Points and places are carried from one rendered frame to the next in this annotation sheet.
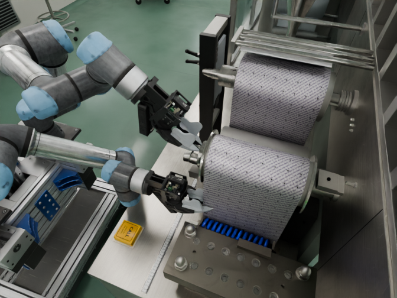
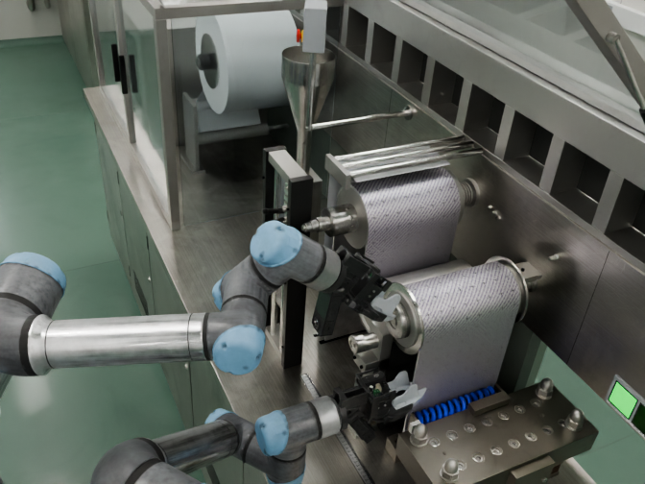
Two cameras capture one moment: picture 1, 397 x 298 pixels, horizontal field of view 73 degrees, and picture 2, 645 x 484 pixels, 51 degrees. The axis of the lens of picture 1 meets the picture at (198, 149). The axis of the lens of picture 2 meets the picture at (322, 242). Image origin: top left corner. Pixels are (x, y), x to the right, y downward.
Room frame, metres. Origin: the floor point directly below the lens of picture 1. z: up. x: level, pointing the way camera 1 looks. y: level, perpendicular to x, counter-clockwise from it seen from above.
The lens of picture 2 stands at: (-0.08, 0.86, 2.14)
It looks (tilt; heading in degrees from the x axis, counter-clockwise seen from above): 35 degrees down; 311
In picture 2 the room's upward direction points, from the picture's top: 4 degrees clockwise
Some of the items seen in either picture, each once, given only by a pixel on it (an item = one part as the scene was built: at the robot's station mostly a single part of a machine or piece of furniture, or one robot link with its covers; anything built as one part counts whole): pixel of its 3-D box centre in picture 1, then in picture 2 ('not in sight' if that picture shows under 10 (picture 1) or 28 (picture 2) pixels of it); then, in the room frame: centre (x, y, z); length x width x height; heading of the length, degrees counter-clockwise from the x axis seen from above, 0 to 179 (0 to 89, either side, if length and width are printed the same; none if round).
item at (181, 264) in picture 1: (180, 261); (450, 468); (0.25, 0.05, 1.05); 0.04 x 0.04 x 0.04
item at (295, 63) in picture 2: not in sight; (308, 65); (1.09, -0.39, 1.50); 0.14 x 0.14 x 0.06
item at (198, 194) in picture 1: (201, 194); (402, 381); (0.42, -0.01, 1.11); 0.09 x 0.03 x 0.06; 70
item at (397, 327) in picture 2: (204, 154); (397, 320); (0.46, -0.02, 1.25); 0.07 x 0.02 x 0.07; 159
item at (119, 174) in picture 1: (121, 174); (287, 429); (0.50, 0.25, 1.11); 0.11 x 0.08 x 0.09; 69
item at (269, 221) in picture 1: (241, 214); (459, 371); (0.36, -0.12, 1.11); 0.23 x 0.01 x 0.18; 69
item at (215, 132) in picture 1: (209, 155); (402, 318); (0.46, -0.03, 1.25); 0.15 x 0.01 x 0.15; 159
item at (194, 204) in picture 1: (197, 204); (411, 393); (0.39, 0.00, 1.11); 0.09 x 0.03 x 0.06; 68
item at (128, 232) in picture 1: (127, 232); not in sight; (0.39, 0.25, 0.91); 0.07 x 0.07 x 0.02; 69
